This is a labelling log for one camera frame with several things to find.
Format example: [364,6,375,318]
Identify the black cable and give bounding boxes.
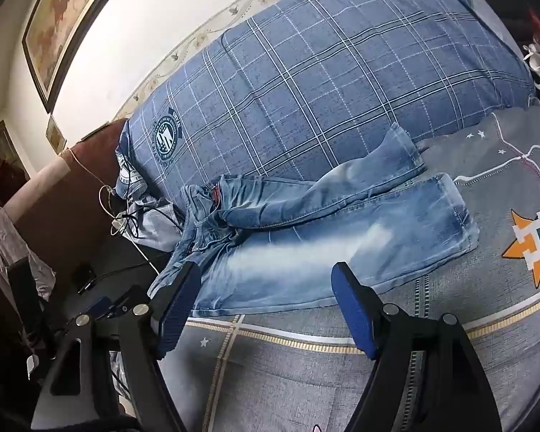
[78,204,185,291]

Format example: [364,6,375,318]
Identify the grey shiny cloth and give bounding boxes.
[0,207,57,302]

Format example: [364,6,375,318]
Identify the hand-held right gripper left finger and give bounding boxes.
[29,261,204,432]

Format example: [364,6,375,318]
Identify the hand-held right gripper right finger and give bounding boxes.
[330,261,507,432]

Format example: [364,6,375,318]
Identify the grey printed bed sheet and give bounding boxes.
[112,105,540,432]

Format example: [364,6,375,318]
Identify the white cable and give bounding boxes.
[65,148,163,277]

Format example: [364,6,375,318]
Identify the blue denim pants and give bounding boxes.
[148,122,480,318]

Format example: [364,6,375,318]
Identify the large framed painting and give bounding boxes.
[22,0,140,113]

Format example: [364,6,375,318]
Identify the small black device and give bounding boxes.
[74,265,97,293]

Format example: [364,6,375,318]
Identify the small picture frame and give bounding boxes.
[45,114,68,154]

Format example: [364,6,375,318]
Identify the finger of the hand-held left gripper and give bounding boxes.
[5,258,57,361]
[78,294,138,322]

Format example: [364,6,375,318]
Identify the brown padded headboard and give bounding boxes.
[4,119,131,246]

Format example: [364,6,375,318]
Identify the light striped cloth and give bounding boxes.
[117,198,185,253]

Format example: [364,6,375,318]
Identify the blue plaid quilt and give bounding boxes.
[114,0,536,203]

